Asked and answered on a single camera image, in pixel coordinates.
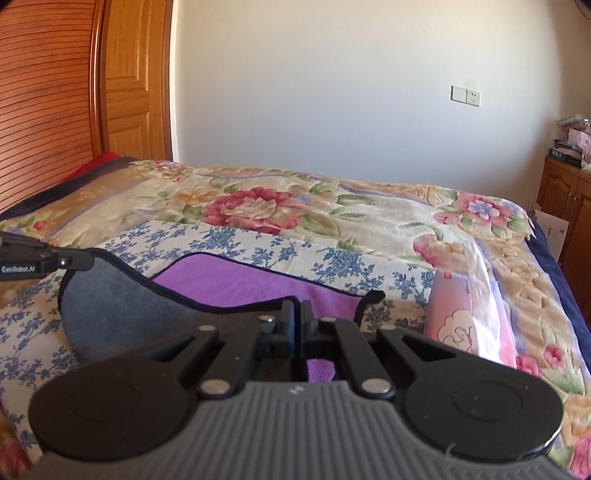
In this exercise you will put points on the floral quilted blanket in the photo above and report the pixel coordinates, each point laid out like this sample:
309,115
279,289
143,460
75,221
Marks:
369,217

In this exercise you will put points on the wooden cabinet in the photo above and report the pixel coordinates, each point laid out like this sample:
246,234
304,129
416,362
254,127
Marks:
565,198

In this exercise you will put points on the pink printed pillow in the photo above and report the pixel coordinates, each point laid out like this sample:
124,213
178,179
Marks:
455,323

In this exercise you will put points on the white wall socket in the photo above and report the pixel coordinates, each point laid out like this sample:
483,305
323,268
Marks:
473,98

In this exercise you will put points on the wooden panel door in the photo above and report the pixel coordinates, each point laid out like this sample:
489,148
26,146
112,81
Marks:
134,83

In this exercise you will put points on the blue floral white sheet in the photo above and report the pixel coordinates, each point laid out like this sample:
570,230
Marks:
277,249

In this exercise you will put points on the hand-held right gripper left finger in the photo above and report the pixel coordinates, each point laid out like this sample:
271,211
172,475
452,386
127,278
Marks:
288,325

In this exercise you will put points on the red cloth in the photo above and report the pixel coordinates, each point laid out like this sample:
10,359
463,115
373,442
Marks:
94,167

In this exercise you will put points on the purple and grey towel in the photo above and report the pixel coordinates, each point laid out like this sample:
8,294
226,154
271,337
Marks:
231,282

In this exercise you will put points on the dark book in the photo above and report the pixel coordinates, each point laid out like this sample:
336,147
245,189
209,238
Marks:
564,156

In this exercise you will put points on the pink box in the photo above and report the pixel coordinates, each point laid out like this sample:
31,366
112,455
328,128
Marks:
579,138

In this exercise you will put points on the slatted wooden headboard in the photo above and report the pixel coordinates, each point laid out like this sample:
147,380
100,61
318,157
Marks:
46,101

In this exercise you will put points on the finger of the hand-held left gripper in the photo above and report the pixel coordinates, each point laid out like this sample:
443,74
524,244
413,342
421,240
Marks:
74,262

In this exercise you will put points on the white wall switch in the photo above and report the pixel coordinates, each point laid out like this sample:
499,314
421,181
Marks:
458,94

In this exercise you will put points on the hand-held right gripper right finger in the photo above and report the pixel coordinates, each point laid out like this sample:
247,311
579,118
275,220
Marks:
306,332

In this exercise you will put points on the white cardboard sheet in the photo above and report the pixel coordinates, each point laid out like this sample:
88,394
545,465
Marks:
551,230

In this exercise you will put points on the clear plastic bag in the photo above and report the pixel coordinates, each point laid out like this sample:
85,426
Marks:
575,123

